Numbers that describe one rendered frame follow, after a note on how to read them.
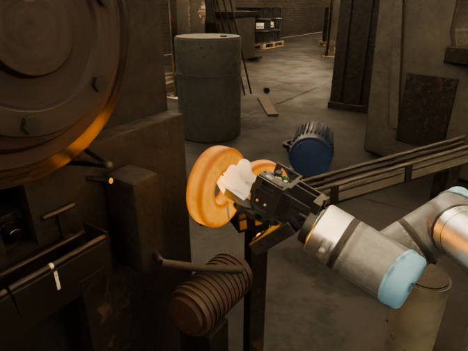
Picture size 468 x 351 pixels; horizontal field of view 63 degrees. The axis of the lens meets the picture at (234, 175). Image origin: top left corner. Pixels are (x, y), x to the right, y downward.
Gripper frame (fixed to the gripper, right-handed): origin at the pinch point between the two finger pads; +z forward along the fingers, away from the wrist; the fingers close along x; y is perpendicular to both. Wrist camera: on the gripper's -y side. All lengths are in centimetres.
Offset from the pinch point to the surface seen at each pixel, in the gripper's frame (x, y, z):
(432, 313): -35, -27, -48
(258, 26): -872, -168, 489
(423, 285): -35, -21, -43
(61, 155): 18.9, 0.3, 20.2
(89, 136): 13.0, 2.2, 20.7
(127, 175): 2.5, -10.8, 20.8
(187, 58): -197, -61, 167
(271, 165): -25.4, -7.2, 0.7
